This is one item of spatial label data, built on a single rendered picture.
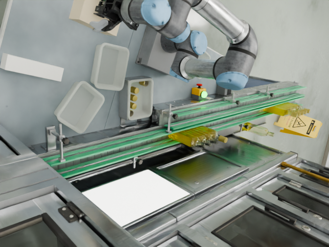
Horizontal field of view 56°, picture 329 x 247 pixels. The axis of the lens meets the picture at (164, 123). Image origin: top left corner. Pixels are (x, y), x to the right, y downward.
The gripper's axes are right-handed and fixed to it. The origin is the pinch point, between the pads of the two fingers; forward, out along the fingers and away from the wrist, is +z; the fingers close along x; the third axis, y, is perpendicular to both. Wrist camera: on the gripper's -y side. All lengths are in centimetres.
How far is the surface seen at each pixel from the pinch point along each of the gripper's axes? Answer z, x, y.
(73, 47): 35.9, 12.8, -12.0
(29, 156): -12, 52, 16
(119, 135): 24, 48, -44
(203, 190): -21, 60, -68
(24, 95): 36, 40, 4
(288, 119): 96, -2, -410
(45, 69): 29.8, 26.4, 0.5
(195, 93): 33, 14, -103
